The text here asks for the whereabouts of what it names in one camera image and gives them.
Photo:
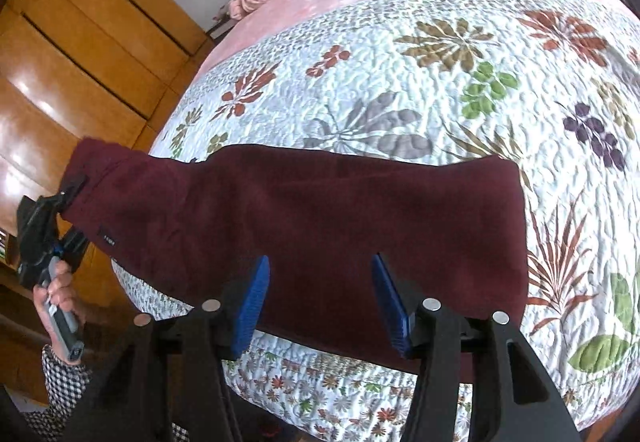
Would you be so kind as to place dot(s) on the maroon pants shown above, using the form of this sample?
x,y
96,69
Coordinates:
x,y
310,232

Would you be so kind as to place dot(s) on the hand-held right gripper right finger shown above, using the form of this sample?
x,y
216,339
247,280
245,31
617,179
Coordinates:
x,y
392,307

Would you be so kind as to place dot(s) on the dark nightstand with papers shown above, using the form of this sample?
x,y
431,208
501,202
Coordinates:
x,y
220,24

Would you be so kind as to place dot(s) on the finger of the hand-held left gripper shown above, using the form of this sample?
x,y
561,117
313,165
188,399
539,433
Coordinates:
x,y
75,247
75,189

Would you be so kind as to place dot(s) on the floral quilted bedspread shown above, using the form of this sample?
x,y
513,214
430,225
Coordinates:
x,y
450,121

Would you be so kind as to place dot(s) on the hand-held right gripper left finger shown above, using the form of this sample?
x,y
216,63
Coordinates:
x,y
250,309

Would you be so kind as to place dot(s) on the person's left forearm checked sleeve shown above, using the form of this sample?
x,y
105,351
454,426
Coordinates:
x,y
55,382

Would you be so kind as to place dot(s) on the wooden wardrobe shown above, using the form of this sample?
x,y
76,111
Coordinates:
x,y
85,71

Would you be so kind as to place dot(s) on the person's left hand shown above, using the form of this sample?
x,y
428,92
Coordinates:
x,y
62,294

